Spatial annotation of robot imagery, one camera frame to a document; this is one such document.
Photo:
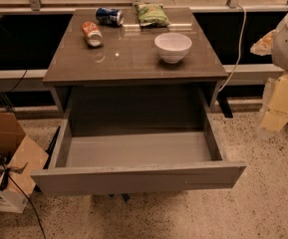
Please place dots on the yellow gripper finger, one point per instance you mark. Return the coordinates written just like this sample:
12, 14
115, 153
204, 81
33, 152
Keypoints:
264, 45
274, 111

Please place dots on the blue soda can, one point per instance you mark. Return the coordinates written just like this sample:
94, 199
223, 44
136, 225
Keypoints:
108, 16

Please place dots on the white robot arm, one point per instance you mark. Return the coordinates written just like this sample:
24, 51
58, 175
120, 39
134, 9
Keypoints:
280, 50

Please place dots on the orange soda can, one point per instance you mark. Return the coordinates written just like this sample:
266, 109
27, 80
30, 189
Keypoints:
92, 34

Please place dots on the grey drawer cabinet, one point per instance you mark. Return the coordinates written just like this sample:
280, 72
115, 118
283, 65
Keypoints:
129, 56

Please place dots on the white ceramic bowl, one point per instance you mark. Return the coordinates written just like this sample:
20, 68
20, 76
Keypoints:
172, 47

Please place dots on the brown cardboard box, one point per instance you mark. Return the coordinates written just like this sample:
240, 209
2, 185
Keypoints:
23, 156

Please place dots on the grey top drawer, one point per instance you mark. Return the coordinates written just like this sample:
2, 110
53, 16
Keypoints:
137, 139

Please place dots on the green chip bag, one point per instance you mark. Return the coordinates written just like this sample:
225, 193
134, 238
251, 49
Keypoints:
151, 15

